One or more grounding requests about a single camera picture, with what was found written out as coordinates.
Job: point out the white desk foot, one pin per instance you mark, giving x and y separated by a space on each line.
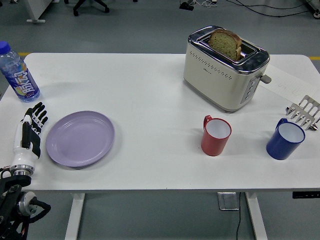
36 15

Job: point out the silver box under table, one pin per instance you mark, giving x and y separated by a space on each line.
227 201

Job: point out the blue drink bottle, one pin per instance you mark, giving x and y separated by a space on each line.
22 80

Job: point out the black office chair base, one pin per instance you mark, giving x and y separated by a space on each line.
82 5

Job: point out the metal toast rack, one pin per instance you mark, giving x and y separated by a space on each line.
306 110

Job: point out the black device on floor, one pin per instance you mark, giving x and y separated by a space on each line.
186 6

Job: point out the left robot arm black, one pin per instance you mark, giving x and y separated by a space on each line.
11 192

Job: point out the red mug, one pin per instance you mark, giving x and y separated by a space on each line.
212 145

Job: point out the white paper sheet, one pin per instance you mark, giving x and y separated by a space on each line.
287 80

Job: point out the cream chrome toaster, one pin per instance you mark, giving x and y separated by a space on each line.
215 82

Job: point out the black table control panel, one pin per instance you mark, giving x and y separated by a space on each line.
306 195

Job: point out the brown bread slice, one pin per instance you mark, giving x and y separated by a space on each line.
223 45

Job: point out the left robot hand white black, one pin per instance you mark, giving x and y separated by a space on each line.
19 140

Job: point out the purple plate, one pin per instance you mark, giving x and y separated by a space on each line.
80 138

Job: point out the blue mug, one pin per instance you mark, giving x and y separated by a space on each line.
280 147

